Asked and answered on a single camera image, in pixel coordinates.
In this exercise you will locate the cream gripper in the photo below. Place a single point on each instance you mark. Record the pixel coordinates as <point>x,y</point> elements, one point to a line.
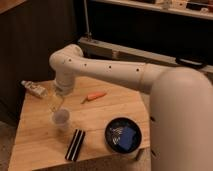
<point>54,100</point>

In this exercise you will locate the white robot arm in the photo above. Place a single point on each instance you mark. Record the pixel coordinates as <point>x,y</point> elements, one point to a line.
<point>180,107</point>

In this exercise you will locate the small clear plastic bottle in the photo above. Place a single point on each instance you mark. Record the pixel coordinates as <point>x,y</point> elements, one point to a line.
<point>34,89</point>

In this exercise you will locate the orange carrot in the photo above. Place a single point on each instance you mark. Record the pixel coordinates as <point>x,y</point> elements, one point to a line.
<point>93,96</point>

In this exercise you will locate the low wooden table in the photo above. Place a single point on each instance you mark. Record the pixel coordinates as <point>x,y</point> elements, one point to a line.
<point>39,144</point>

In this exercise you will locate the black white striped block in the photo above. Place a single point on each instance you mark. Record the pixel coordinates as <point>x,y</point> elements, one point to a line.
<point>75,145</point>

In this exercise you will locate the long grey case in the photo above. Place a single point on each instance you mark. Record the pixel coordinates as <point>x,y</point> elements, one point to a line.
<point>123,53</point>

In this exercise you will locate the black round bowl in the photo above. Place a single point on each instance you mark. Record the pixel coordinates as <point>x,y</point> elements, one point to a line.
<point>113,131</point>

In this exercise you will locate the blue cloth in bowl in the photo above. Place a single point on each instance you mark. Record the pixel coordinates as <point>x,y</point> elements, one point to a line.
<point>126,138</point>

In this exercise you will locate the metal vertical pole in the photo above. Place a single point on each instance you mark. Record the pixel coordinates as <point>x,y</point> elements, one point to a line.
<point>88,32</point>

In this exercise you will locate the wooden shelf with items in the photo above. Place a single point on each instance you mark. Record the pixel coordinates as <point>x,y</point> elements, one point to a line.
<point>159,8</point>

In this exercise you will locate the black case handle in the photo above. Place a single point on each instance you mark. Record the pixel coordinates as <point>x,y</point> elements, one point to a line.
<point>189,64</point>

